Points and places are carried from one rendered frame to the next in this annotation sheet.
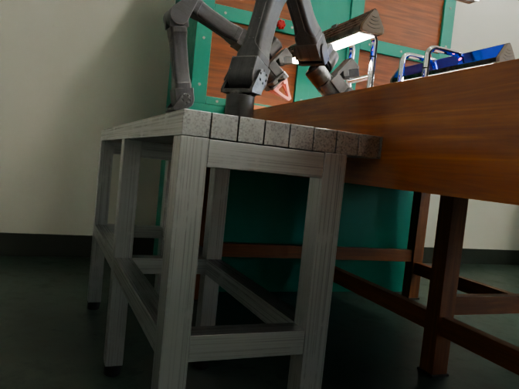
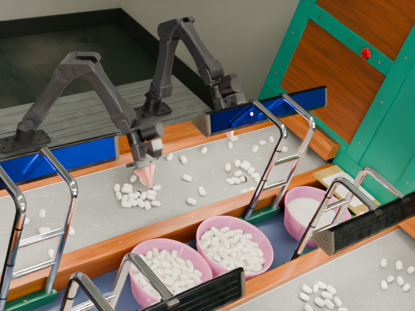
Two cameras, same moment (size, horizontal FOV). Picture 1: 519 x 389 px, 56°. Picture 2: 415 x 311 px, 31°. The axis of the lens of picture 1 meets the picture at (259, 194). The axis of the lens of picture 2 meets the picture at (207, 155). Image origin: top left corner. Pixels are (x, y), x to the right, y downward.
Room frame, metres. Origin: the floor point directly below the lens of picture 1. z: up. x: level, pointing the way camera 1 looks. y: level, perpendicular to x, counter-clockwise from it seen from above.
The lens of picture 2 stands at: (0.54, -2.04, 2.35)
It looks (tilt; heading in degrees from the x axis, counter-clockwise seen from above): 35 degrees down; 58
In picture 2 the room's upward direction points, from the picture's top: 22 degrees clockwise
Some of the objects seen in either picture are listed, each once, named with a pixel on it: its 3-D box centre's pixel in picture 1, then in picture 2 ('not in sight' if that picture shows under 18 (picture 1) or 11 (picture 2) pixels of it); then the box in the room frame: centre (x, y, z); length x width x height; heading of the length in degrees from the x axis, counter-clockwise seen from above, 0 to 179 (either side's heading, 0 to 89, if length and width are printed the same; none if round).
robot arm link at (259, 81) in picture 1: (242, 82); (30, 119); (1.10, 0.06, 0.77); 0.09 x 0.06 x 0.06; 59
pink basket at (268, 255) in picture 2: not in sight; (230, 253); (1.69, -0.54, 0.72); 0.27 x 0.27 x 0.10
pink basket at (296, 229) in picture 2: not in sight; (314, 219); (2.09, -0.38, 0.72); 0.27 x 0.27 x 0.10
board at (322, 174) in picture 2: not in sight; (354, 195); (2.30, -0.30, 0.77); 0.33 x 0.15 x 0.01; 112
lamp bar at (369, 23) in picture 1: (324, 40); (267, 106); (1.83, -0.18, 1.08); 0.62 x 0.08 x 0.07; 22
